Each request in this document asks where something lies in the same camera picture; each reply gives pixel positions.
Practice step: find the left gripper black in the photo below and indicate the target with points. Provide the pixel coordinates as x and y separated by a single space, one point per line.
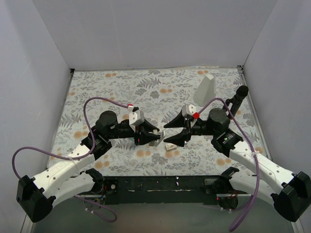
138 135

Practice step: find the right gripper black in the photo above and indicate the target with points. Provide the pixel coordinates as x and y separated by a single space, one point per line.
188 129

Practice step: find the beige stapler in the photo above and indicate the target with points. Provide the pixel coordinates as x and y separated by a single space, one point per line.
161 135

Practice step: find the white staple box sleeve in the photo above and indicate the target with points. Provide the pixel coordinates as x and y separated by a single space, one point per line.
170 147

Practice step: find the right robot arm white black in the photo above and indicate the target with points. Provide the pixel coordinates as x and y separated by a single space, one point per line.
289 193

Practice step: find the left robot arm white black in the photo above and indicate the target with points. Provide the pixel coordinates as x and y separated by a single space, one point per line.
39 194

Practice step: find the floral table mat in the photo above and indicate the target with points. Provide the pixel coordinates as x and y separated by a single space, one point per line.
160 94

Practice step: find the white wedge-shaped block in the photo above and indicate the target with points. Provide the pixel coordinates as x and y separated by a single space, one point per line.
206 91

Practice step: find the black microphone stand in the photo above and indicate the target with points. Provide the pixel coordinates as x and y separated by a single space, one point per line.
228 102

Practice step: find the black microphone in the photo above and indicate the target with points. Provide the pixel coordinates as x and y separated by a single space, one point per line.
241 94

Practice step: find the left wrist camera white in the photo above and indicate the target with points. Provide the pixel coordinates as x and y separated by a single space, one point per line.
136 118

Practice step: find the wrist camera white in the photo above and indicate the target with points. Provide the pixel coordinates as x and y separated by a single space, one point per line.
188 111
136 118

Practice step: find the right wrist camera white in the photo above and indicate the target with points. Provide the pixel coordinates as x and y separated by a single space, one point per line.
188 111

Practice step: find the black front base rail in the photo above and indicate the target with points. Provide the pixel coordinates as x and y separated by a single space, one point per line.
207 190

